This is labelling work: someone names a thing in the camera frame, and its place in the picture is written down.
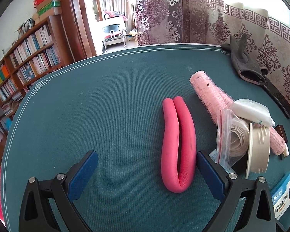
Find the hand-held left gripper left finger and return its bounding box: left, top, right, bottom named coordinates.
left=19, top=150, right=99, bottom=232

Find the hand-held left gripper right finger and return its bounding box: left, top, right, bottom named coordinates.
left=196, top=150, right=278, bottom=232

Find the pink foam hair curler stick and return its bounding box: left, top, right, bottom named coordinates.
left=160, top=96, right=197, bottom=194

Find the black and gold lipstick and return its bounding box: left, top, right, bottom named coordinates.
left=274, top=124, right=290, bottom=160

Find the clear zip bag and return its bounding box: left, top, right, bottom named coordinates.
left=209, top=109, right=251, bottom=168

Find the blue and white medicine box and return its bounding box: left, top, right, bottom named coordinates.
left=270, top=169, right=290, bottom=221

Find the white tissue packet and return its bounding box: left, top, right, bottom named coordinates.
left=232, top=98, right=276, bottom=127

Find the black patterned flat case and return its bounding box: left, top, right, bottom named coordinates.
left=263, top=77, right=290, bottom=119

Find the grey glove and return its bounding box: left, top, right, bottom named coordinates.
left=220, top=32, right=269, bottom=85

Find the wooden bookshelf with books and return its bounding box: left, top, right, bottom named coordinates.
left=0, top=16, right=72, bottom=148

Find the white stroller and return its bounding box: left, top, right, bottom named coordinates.
left=102, top=10, right=129, bottom=54

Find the purple patterned curtain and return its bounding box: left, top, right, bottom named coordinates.
left=133, top=0, right=290, bottom=119

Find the wooden door frame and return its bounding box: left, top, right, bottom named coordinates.
left=56, top=0, right=105, bottom=62

